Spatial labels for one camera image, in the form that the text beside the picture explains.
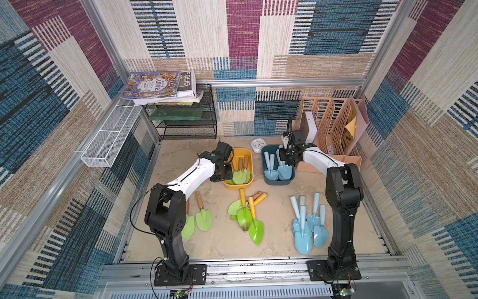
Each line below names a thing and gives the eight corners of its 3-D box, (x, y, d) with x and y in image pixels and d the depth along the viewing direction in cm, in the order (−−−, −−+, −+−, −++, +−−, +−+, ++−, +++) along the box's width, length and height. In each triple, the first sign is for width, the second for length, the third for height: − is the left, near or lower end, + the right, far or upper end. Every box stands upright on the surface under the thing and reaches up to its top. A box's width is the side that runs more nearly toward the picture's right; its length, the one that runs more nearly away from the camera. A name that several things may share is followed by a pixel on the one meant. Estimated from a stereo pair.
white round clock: (246, 147, 118) (246, 143, 115) (256, 138, 123) (256, 134, 120) (258, 154, 114) (258, 151, 111) (268, 144, 119) (268, 141, 117)
